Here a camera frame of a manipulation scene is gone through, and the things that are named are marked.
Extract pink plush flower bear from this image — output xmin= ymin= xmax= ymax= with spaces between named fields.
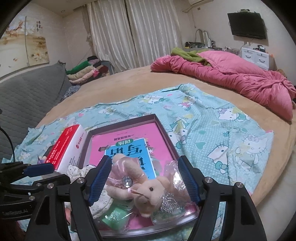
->
xmin=106 ymin=154 xmax=170 ymax=218

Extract white floral fabric scrunchie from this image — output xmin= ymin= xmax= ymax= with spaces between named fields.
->
xmin=66 ymin=165 xmax=113 ymax=220

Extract red tissue pack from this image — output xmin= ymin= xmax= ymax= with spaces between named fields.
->
xmin=46 ymin=125 xmax=87 ymax=174

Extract purple tray with pink book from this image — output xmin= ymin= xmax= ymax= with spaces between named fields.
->
xmin=78 ymin=114 xmax=198 ymax=237

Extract green packaged item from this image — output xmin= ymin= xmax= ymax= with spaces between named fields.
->
xmin=100 ymin=204 xmax=133 ymax=231

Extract Hello Kitty blue bedsheet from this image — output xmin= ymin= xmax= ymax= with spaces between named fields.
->
xmin=14 ymin=83 xmax=274 ymax=241

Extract tan round mattress cover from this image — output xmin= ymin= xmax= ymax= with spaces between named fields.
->
xmin=38 ymin=66 xmax=295 ymax=205

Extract gray quilted headboard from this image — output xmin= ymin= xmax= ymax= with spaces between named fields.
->
xmin=1 ymin=62 xmax=71 ymax=163

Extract folded clothes stack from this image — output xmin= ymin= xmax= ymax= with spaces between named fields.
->
xmin=66 ymin=56 xmax=114 ymax=85

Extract pink quilted comforter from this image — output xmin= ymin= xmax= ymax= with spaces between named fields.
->
xmin=151 ymin=51 xmax=295 ymax=121

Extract green blanket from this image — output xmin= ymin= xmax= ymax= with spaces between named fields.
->
xmin=171 ymin=47 xmax=211 ymax=66

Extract white curtains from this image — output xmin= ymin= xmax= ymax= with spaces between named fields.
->
xmin=86 ymin=1 xmax=182 ymax=72

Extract white drawer cabinet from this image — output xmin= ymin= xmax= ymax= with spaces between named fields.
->
xmin=241 ymin=47 xmax=274 ymax=70

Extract white air conditioner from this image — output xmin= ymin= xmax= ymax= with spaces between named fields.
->
xmin=189 ymin=0 xmax=213 ymax=6

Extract black cable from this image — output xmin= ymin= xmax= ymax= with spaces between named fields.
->
xmin=0 ymin=126 xmax=16 ymax=163

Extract blossom wall painting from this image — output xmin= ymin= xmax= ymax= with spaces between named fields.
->
xmin=0 ymin=15 xmax=49 ymax=77

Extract black wall television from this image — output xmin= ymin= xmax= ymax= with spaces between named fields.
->
xmin=227 ymin=11 xmax=266 ymax=40

